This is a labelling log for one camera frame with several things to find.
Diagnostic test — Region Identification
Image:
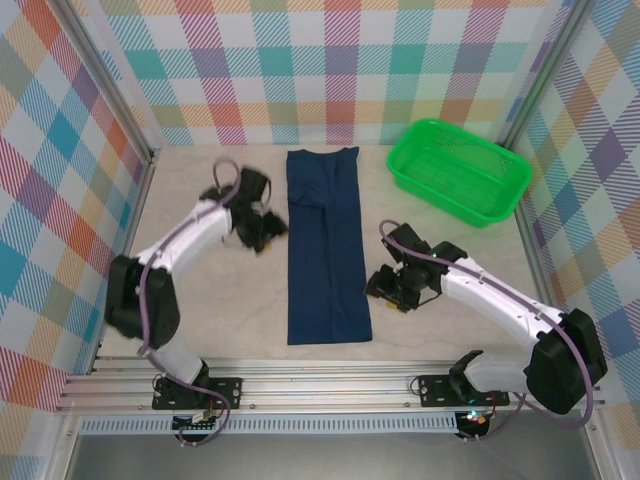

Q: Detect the aluminium frame post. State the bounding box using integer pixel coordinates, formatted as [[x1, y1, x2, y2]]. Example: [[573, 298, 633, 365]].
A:
[[52, 0, 159, 164], [498, 0, 599, 149]]

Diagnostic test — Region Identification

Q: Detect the small black circuit board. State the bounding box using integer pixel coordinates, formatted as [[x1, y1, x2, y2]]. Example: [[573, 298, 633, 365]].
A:
[[172, 413, 217, 434]]

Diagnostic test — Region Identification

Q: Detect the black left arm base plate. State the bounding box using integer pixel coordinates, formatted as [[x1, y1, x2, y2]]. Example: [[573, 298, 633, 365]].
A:
[[151, 374, 244, 412]]

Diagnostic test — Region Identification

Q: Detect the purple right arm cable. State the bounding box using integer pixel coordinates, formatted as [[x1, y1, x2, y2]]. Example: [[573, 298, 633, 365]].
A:
[[377, 218, 597, 444]]

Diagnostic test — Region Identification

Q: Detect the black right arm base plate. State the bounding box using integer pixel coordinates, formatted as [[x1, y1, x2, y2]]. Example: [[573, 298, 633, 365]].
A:
[[416, 372, 511, 409]]

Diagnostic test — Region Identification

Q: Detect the circuit board with green light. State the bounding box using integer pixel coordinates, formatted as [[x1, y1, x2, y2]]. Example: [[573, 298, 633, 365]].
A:
[[458, 409, 494, 437]]

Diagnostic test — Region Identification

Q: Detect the aluminium mounting rail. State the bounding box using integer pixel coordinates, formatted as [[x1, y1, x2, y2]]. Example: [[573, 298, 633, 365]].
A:
[[53, 355, 607, 415]]

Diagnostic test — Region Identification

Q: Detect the dark blue t-shirt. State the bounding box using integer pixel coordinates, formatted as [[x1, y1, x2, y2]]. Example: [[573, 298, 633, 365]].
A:
[[285, 145, 374, 346]]

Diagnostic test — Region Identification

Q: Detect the slotted grey cable duct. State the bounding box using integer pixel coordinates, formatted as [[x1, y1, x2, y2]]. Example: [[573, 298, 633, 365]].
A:
[[78, 412, 459, 436]]

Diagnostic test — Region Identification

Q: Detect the green plastic basket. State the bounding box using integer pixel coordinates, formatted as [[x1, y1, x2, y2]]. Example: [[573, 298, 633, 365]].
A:
[[385, 118, 534, 230]]

